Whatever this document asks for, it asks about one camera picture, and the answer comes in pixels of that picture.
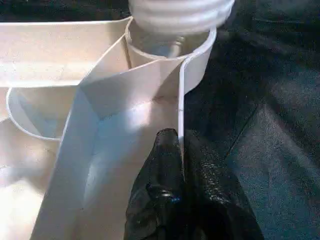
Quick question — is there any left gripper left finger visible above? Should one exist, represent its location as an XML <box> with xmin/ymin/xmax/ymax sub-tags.
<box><xmin>123</xmin><ymin>127</ymin><xmax>188</xmax><ymax>240</ymax></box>

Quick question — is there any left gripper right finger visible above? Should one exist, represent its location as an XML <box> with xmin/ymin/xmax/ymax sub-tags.
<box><xmin>183</xmin><ymin>129</ymin><xmax>265</xmax><ymax>240</ymax></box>

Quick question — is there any white plastic table top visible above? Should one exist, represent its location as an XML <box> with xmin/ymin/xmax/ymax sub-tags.
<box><xmin>0</xmin><ymin>17</ymin><xmax>218</xmax><ymax>240</ymax></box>

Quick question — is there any white plastic table leg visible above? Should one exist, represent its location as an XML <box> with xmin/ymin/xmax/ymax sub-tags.
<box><xmin>128</xmin><ymin>0</ymin><xmax>236</xmax><ymax>36</ymax></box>

